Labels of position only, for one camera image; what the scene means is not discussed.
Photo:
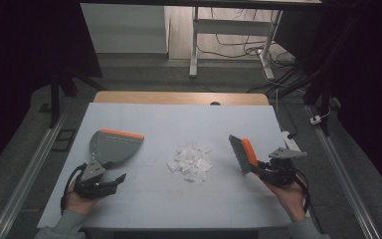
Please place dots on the white paper scraps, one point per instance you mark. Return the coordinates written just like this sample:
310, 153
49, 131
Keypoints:
192, 162

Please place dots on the white table mat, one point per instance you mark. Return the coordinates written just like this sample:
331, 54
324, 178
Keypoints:
152, 212

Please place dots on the person's right hand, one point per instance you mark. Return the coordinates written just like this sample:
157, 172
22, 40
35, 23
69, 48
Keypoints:
288, 200

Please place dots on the white panel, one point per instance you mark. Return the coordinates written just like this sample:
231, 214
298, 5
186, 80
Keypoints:
122, 28

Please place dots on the aluminium rail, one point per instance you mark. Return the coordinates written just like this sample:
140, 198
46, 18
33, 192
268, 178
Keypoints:
30, 176
341, 176

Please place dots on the black plug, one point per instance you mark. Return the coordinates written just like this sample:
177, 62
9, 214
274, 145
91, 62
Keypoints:
291, 134

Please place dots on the white desk frame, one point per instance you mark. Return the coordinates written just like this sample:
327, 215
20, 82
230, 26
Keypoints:
232, 26

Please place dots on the orange hand brush grey bristles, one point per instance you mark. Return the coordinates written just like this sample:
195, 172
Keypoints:
249, 152

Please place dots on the white power strip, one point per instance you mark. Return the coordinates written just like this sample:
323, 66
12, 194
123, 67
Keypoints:
290, 141

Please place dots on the dark curtain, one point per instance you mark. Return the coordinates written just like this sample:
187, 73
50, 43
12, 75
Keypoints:
20, 49
368, 66

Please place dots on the wooden table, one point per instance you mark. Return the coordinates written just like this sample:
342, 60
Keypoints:
165, 98

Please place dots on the person's left hand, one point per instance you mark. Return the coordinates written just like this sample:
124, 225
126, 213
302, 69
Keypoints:
79, 204

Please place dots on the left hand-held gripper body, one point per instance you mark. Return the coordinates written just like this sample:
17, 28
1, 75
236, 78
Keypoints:
93, 187

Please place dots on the grey dustpan with orange edge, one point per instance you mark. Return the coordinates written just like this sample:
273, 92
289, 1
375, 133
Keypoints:
116, 147

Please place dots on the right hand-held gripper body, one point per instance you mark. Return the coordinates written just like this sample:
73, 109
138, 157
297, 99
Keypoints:
280, 172

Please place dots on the small white adapter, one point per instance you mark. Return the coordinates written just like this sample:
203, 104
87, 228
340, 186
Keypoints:
315, 119

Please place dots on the black metal stand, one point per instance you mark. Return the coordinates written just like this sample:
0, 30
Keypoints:
54, 99
325, 99

